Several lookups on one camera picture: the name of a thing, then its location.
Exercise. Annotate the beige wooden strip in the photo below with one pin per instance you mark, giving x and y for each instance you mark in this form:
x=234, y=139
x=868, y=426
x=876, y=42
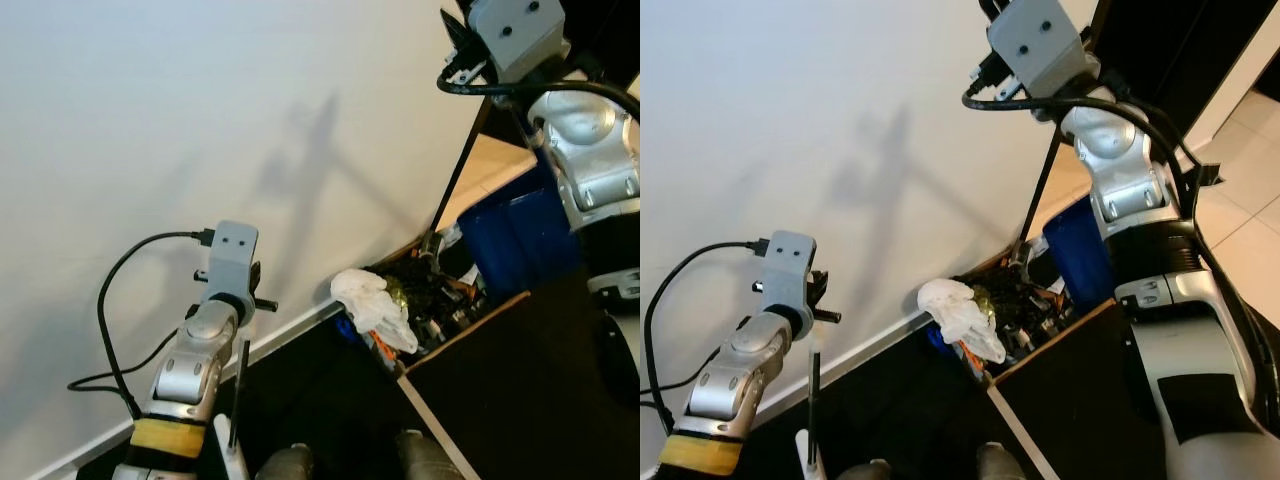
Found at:
x=435, y=420
x=1020, y=430

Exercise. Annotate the blue plastic bin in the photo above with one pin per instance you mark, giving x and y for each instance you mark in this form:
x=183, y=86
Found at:
x=515, y=235
x=1080, y=250

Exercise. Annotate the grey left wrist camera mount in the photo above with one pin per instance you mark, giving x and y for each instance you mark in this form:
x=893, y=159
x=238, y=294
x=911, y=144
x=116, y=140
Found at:
x=232, y=255
x=788, y=268

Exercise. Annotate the black floor mat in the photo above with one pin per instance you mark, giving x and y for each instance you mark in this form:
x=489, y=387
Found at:
x=540, y=390
x=1090, y=400

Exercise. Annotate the grey left robot foot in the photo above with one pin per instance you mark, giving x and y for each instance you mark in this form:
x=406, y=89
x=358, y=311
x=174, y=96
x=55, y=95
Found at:
x=288, y=465
x=865, y=471

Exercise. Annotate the white crumpled cloth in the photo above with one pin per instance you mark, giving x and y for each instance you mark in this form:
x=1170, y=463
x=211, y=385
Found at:
x=958, y=312
x=372, y=300

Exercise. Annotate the grey robot foot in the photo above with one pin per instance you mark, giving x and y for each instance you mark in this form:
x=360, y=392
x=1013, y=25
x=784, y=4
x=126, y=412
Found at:
x=865, y=471
x=288, y=465
x=1000, y=463
x=425, y=458

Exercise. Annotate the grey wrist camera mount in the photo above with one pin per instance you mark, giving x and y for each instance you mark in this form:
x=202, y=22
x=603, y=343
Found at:
x=515, y=35
x=232, y=255
x=1040, y=45
x=788, y=268

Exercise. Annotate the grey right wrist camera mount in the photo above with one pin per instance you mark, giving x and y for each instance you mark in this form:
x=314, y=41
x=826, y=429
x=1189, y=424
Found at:
x=1040, y=45
x=515, y=35

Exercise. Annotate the thin black broom pole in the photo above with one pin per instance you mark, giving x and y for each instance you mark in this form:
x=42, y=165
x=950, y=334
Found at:
x=462, y=165
x=1040, y=195

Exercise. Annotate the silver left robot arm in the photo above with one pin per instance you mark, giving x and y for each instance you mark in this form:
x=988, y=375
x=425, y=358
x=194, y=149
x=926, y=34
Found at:
x=735, y=375
x=190, y=370

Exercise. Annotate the grey right robot foot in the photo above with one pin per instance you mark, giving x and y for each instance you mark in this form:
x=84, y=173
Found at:
x=1000, y=463
x=425, y=458

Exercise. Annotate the dark pile of clutter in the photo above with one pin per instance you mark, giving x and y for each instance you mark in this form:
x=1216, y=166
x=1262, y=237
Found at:
x=430, y=290
x=1030, y=300

